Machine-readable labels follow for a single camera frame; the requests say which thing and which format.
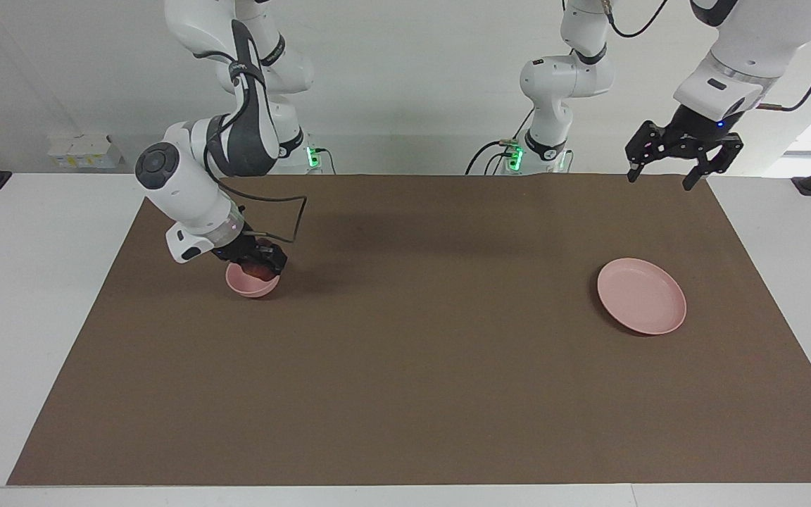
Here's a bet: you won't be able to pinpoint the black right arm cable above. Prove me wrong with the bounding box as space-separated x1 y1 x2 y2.
194 21 308 244

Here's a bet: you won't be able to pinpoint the black left base cables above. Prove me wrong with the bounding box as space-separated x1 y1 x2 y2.
465 109 536 175

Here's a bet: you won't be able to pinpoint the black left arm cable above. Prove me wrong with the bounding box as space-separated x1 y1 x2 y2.
605 0 811 113

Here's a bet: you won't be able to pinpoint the pink plate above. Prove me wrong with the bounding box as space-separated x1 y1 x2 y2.
596 258 688 336

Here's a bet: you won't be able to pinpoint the pink bowl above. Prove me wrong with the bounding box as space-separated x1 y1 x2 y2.
225 261 282 299

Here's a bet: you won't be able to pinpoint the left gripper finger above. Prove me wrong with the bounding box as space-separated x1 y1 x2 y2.
682 132 744 192
624 121 670 184

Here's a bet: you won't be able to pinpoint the small white boxes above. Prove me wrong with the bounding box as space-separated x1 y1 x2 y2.
46 134 125 170

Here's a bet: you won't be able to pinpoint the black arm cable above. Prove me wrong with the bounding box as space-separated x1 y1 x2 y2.
605 0 811 113
194 21 308 244

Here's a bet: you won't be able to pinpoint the brown table mat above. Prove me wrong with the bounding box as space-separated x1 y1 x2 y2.
7 174 811 487

